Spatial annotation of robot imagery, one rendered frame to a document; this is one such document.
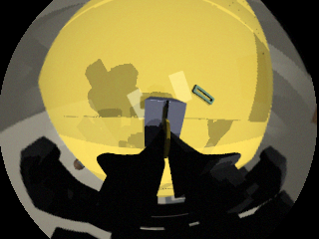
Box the green rectangular frame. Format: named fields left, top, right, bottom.
left=192, top=85, right=215, bottom=104

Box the gold coin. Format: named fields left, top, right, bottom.
left=163, top=119, right=171, bottom=158

